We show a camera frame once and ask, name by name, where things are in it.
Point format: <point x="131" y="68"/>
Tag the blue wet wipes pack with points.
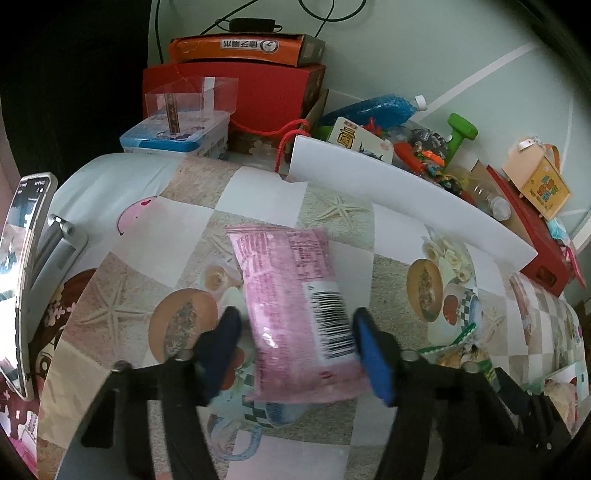
<point x="557" y="228"/>

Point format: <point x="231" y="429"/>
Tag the black power adapter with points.
<point x="254" y="24"/>

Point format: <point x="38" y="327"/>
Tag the long red box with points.
<point x="535" y="235"/>

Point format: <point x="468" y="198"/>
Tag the silver phone stand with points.
<point x="62" y="251"/>

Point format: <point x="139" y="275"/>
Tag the clear plastic box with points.
<point x="194" y="99"/>

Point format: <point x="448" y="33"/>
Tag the clear plastic bottle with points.
<point x="491" y="198"/>

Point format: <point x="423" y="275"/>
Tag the white card pack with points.
<point x="358" y="138"/>

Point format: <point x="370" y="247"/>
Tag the white foam board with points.
<point x="406" y="194"/>

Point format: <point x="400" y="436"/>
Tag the pile of small toys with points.
<point x="427" y="150"/>

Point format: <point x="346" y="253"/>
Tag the black cabinet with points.
<point x="69" y="69"/>

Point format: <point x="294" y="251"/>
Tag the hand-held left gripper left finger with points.
<point x="221" y="355"/>

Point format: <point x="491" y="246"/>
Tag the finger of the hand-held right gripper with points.
<point x="512" y="387"/>

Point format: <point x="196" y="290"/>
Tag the pink cartoon blanket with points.
<point x="51" y="318"/>

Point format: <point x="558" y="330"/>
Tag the blue tin box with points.
<point x="171" y="138"/>

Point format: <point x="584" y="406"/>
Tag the green dumbbell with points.
<point x="459" y="129"/>

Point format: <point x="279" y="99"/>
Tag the blue plastic bottle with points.
<point x="374" y="107"/>

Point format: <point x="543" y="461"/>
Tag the green and white snack packet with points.
<point x="455" y="353"/>

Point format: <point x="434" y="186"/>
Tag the smartphone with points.
<point x="21" y="277"/>

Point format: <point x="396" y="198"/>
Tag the pink snack packet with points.
<point x="286" y="300"/>

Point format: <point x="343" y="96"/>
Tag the red gift box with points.
<point x="268" y="97"/>

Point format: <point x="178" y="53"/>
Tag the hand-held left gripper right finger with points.
<point x="374" y="364"/>

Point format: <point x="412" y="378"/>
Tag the orange carton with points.
<point x="240" y="46"/>

